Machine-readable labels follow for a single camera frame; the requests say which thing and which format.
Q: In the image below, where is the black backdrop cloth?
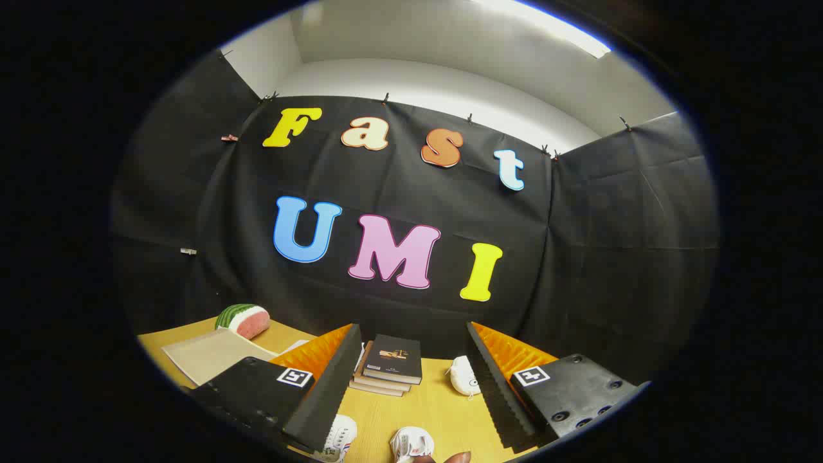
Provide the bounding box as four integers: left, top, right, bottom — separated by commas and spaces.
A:
109, 48, 721, 386

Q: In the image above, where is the white canvas shoe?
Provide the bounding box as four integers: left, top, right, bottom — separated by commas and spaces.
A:
313, 414, 358, 463
390, 426, 435, 463

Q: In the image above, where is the white plush toy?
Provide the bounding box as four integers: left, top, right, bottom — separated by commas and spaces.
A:
448, 356, 482, 397

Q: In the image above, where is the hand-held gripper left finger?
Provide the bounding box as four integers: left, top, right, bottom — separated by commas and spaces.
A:
190, 323, 364, 454

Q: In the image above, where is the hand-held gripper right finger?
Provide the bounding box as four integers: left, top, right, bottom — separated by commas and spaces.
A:
466, 321, 651, 452

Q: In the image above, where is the watermelon slice plush toy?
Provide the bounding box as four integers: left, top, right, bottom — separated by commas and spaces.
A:
215, 304, 271, 340

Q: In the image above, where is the brown cover book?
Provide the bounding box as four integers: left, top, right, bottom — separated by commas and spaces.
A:
349, 379, 406, 397
352, 341, 412, 393

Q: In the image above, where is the beige fabric storage box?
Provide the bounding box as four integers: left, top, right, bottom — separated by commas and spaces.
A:
161, 328, 278, 387

